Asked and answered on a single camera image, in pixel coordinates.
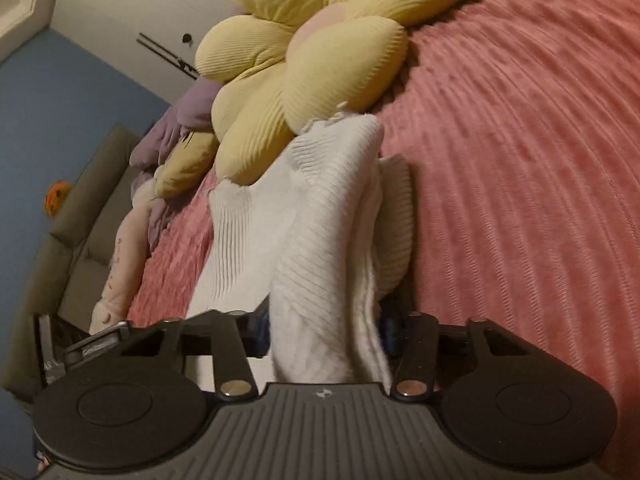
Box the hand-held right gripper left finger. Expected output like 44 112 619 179
119 309 272 401

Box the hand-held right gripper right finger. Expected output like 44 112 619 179
380 305 539 401

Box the white knit sweater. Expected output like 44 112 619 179
185 112 416 393

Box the grey-green sofa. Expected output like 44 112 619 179
0 122 151 401

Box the long pink plush toy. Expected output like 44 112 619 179
89 180 161 336

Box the small orange toy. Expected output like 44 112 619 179
44 180 74 217

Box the small yellow ribbed pillow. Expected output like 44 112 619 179
154 130 221 199

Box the pink fluffy blanket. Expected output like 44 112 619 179
127 0 640 411

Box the purple blanket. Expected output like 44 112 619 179
129 77 226 251

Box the yellow flower-shaped pillow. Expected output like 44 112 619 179
194 0 481 186

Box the white wardrobe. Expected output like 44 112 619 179
50 0 256 116

